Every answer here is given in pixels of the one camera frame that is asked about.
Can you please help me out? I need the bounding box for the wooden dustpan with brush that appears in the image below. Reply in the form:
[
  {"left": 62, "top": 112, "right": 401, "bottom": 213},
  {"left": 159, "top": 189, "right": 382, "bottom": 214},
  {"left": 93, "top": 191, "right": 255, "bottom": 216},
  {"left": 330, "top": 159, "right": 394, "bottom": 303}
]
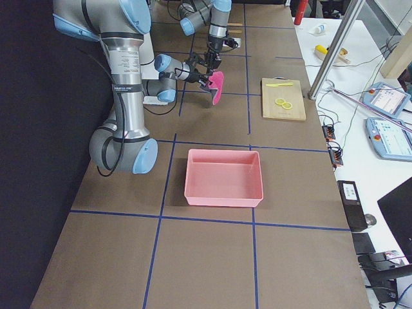
[{"left": 314, "top": 44, "right": 351, "bottom": 66}]

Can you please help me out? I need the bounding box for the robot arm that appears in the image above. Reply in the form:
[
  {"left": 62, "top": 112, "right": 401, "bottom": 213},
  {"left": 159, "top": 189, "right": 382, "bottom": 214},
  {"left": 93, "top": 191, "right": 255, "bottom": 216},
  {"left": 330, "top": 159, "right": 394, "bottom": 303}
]
[
  {"left": 53, "top": 1, "right": 218, "bottom": 175},
  {"left": 176, "top": 0, "right": 239, "bottom": 73}
]

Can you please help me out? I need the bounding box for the lemon slice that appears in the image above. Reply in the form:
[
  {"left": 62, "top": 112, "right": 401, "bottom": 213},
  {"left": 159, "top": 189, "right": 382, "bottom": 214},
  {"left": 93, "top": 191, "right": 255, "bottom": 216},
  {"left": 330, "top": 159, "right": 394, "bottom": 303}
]
[
  {"left": 275, "top": 98, "right": 285, "bottom": 106},
  {"left": 281, "top": 102, "right": 293, "bottom": 110}
]

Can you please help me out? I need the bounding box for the pink sponge cloth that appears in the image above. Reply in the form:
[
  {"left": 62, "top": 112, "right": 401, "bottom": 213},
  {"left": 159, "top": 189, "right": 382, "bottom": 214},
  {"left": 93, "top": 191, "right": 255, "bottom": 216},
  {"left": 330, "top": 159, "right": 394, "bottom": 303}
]
[{"left": 205, "top": 71, "right": 225, "bottom": 106}]

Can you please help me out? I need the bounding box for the aluminium frame post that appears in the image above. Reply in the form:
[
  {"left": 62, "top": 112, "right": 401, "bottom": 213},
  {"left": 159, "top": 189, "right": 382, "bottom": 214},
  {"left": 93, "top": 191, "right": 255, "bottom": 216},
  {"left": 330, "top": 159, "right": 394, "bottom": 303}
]
[{"left": 308, "top": 0, "right": 366, "bottom": 100}]

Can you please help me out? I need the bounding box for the pink plastic bin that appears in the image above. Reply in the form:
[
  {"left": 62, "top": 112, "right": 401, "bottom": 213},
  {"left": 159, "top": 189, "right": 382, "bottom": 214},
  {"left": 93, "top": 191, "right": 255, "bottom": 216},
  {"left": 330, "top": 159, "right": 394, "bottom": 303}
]
[{"left": 184, "top": 149, "right": 264, "bottom": 207}]

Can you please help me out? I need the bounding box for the wooden cutting board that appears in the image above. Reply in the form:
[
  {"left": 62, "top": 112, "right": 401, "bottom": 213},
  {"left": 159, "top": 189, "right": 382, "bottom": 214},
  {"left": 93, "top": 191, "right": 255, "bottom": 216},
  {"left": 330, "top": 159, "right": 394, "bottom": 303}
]
[{"left": 261, "top": 78, "right": 306, "bottom": 121}]

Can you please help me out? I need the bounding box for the long grabber stick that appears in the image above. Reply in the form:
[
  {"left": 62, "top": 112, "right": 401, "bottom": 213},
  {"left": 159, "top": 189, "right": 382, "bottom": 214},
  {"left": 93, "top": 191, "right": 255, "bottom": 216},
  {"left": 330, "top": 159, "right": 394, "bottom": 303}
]
[{"left": 330, "top": 87, "right": 412, "bottom": 133}]

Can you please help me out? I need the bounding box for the black box device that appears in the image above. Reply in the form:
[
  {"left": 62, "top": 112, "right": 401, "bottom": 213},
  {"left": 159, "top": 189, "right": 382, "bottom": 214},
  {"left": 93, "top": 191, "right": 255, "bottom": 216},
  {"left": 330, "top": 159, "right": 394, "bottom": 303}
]
[{"left": 337, "top": 180, "right": 368, "bottom": 232}]

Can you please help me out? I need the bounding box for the red bottle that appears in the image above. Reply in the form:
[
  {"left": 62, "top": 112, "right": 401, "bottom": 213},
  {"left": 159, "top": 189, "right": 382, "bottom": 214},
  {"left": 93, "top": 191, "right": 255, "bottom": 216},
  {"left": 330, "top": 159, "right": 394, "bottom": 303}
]
[{"left": 294, "top": 0, "right": 308, "bottom": 26}]

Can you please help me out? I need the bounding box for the black monitor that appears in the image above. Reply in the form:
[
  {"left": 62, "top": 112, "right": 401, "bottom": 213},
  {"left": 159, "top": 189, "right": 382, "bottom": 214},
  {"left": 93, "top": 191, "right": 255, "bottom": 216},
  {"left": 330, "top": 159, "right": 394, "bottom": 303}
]
[{"left": 378, "top": 179, "right": 412, "bottom": 263}]

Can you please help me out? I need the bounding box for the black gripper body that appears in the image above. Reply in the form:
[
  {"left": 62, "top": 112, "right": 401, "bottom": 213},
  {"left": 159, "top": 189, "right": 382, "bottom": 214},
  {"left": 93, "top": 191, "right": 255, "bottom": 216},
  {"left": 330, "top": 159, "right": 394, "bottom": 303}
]
[
  {"left": 204, "top": 35, "right": 239, "bottom": 70},
  {"left": 184, "top": 53, "right": 212, "bottom": 92}
]

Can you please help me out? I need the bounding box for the teach pendant tablet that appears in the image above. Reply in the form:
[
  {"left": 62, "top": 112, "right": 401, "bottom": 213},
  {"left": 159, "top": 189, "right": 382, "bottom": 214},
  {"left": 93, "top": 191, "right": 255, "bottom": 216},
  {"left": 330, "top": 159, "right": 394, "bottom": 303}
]
[
  {"left": 365, "top": 117, "right": 411, "bottom": 162},
  {"left": 361, "top": 82, "right": 411, "bottom": 118}
]

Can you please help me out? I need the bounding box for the yellow plastic knife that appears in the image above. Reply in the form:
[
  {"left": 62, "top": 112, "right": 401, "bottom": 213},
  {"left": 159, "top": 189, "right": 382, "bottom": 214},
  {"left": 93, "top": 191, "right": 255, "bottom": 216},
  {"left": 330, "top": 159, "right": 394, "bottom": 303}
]
[{"left": 265, "top": 82, "right": 294, "bottom": 88}]

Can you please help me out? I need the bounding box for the white tube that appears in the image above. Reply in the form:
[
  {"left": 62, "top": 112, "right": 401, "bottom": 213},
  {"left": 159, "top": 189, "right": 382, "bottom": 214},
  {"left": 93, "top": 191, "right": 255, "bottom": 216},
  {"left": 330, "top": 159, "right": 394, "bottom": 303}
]
[{"left": 308, "top": 24, "right": 326, "bottom": 36}]

